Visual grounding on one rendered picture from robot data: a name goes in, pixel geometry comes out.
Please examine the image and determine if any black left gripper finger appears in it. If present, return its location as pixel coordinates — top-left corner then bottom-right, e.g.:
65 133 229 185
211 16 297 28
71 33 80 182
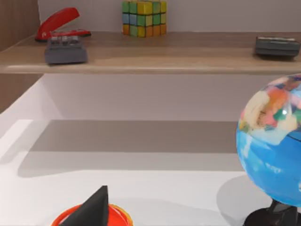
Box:
58 185 109 226

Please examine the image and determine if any stack of coloured rings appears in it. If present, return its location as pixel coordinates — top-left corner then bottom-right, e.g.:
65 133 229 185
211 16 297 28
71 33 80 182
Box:
50 203 134 226

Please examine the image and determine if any wooden shelf board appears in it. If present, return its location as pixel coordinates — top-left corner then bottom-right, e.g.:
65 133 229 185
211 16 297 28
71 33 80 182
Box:
0 31 301 75

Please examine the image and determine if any blue globe on black stand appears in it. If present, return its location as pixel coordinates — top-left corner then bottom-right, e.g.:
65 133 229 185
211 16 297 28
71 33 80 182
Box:
236 73 301 226

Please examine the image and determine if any red stapler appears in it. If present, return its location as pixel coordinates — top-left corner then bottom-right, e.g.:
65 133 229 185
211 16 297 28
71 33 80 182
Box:
34 7 92 43

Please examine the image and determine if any colourful puzzle cube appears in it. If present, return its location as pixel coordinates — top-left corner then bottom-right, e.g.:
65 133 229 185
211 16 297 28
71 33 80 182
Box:
121 0 167 38

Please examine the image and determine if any wooden shelf side panel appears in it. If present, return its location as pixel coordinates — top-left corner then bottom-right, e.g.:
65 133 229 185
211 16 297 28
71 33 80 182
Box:
0 0 44 114

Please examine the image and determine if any dark grey flat box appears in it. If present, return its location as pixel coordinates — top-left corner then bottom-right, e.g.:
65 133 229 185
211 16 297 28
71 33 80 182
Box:
254 36 301 62

